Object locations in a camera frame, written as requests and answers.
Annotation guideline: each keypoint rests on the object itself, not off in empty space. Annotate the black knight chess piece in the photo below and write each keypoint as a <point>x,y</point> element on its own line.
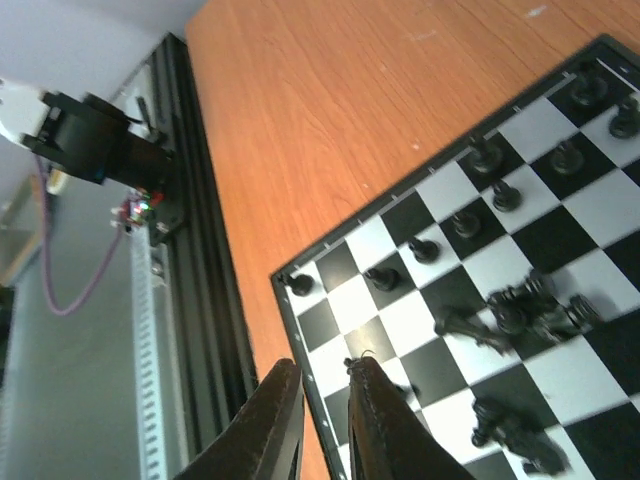
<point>499,424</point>

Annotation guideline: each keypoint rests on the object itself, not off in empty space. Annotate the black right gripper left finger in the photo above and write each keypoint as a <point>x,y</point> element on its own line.
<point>264,439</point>

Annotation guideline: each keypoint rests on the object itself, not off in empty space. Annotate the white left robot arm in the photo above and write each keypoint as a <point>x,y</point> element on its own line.
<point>89,139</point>

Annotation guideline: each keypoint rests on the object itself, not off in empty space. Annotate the black aluminium frame rail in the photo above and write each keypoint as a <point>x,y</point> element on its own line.
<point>216,365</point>

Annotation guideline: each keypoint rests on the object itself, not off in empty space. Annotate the white slotted cable duct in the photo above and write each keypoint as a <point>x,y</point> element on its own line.
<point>150,422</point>

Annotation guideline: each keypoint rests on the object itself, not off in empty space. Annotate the black and white chessboard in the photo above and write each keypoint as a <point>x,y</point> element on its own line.
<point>580,230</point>

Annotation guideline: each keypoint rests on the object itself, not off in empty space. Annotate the black pawn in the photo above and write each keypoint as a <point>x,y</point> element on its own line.
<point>566,159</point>
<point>424,251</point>
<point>383,278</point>
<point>466,224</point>
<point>505,197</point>

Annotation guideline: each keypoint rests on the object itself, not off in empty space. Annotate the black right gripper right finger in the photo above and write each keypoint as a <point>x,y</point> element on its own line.
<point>386,439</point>

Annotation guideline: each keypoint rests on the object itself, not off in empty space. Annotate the black corner rook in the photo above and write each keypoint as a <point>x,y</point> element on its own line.
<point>300,285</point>

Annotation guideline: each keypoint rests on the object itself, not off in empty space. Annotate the black pawn chess piece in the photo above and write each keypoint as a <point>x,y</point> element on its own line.
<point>625,122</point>

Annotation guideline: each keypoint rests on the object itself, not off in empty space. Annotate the black pile of chess pieces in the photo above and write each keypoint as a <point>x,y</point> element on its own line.
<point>527,308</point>

